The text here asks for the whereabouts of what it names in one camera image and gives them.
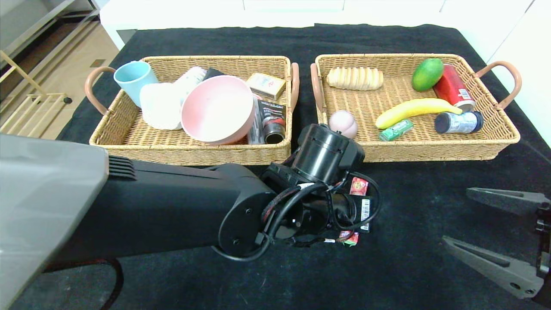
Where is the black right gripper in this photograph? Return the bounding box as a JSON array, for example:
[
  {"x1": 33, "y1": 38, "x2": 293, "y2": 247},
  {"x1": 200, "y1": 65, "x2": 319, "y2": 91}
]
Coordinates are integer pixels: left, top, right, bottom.
[{"x1": 441, "y1": 187, "x2": 551, "y2": 310}]

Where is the red Hi-Chew candy pack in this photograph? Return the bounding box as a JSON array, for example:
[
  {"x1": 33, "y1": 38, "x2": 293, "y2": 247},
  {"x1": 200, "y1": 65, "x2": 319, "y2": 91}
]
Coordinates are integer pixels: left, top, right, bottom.
[{"x1": 338, "y1": 176, "x2": 369, "y2": 247}]

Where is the pink peach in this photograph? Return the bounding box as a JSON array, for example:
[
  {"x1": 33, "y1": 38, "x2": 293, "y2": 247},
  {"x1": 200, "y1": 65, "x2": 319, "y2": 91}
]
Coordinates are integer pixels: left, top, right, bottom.
[{"x1": 329, "y1": 109, "x2": 359, "y2": 139}]

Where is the striped bread roll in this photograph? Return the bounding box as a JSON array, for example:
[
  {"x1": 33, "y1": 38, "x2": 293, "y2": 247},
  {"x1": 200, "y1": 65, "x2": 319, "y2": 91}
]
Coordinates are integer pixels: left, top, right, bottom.
[{"x1": 326, "y1": 66, "x2": 384, "y2": 91}]

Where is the clear plastic cutlery case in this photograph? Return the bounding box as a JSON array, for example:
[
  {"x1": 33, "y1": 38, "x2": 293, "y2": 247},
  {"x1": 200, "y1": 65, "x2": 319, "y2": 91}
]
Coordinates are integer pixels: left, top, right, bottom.
[{"x1": 247, "y1": 98, "x2": 266, "y2": 145}]

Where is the pink bowl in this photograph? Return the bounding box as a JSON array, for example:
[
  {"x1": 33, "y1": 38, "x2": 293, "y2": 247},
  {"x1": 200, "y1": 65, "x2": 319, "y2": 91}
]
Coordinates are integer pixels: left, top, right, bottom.
[{"x1": 180, "y1": 75, "x2": 256, "y2": 146}]

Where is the black leather glasses case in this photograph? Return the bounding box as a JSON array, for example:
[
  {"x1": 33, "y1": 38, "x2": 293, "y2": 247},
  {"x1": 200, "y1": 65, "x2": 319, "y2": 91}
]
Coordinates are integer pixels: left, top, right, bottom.
[{"x1": 202, "y1": 67, "x2": 227, "y2": 82}]

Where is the black tablecloth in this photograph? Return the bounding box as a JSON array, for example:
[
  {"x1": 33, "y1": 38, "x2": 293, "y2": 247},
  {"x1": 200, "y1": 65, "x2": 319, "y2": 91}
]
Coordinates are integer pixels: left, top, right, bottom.
[{"x1": 9, "y1": 24, "x2": 551, "y2": 310}]

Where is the small silver jar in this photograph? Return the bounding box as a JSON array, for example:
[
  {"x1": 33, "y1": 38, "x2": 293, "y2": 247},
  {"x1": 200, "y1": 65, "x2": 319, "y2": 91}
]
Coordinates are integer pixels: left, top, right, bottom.
[{"x1": 434, "y1": 111, "x2": 485, "y2": 135}]

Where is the green gum pack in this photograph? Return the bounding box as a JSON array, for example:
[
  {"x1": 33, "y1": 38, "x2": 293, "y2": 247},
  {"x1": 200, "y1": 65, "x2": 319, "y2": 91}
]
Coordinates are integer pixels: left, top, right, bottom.
[{"x1": 379, "y1": 119, "x2": 415, "y2": 142}]

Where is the yellow banana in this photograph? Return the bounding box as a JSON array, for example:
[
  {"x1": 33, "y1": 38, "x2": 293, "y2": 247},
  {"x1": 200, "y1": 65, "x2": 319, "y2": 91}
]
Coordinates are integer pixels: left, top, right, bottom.
[{"x1": 375, "y1": 98, "x2": 463, "y2": 129}]

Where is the red soda can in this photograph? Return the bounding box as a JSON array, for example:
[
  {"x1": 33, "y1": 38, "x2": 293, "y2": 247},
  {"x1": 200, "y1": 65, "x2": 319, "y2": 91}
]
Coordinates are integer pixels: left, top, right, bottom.
[{"x1": 433, "y1": 64, "x2": 477, "y2": 113}]

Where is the green mango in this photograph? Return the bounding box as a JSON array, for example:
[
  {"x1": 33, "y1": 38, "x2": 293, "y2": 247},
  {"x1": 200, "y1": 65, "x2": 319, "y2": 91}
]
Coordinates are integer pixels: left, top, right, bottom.
[{"x1": 412, "y1": 58, "x2": 445, "y2": 92}]

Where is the black tube red label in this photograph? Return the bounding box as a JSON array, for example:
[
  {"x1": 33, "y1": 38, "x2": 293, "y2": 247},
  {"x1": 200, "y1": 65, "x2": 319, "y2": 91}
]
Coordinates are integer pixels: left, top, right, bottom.
[{"x1": 258, "y1": 99, "x2": 287, "y2": 145}]

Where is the small yellow card box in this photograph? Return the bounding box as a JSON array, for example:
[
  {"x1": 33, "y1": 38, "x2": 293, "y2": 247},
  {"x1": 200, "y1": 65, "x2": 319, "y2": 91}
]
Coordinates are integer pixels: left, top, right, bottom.
[{"x1": 246, "y1": 72, "x2": 287, "y2": 100}]

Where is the white round plastic container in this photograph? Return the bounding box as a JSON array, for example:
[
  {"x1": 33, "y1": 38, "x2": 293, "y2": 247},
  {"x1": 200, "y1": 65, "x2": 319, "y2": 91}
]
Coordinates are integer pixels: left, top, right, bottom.
[{"x1": 139, "y1": 82, "x2": 186, "y2": 130}]

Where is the white low bench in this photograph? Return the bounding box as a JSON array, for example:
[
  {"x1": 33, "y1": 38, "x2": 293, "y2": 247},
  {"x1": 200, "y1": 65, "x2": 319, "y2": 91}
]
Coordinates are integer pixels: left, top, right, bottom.
[{"x1": 99, "y1": 0, "x2": 459, "y2": 50}]

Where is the light blue plastic cup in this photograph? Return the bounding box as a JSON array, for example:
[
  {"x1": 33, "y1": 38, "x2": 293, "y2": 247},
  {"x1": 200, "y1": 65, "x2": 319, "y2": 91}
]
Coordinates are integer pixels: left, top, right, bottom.
[{"x1": 113, "y1": 61, "x2": 159, "y2": 109}]

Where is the light wooden rack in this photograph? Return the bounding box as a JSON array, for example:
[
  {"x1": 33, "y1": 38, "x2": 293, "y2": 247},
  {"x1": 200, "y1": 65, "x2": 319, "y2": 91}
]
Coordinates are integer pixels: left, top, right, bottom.
[{"x1": 0, "y1": 50, "x2": 71, "y2": 139}]

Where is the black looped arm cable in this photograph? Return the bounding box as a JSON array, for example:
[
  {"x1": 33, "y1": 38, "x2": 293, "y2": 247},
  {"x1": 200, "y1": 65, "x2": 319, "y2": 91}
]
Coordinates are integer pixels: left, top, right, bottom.
[{"x1": 258, "y1": 171, "x2": 382, "y2": 262}]

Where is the woven wicker basket with handles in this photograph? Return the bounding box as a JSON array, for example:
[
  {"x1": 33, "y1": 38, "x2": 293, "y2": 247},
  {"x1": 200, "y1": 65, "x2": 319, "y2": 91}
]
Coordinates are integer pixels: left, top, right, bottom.
[
  {"x1": 85, "y1": 55, "x2": 300, "y2": 167},
  {"x1": 310, "y1": 53, "x2": 523, "y2": 164}
]

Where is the dark thin arm cable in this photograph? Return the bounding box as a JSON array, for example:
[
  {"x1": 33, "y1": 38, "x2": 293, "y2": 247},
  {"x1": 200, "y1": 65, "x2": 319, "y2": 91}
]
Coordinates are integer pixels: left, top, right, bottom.
[{"x1": 43, "y1": 257, "x2": 125, "y2": 310}]

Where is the grey metal shelf frame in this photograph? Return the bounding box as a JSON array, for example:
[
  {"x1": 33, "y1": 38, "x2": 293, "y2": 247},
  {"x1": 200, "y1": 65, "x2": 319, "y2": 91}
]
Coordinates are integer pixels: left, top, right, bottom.
[{"x1": 0, "y1": 0, "x2": 100, "y2": 59}]

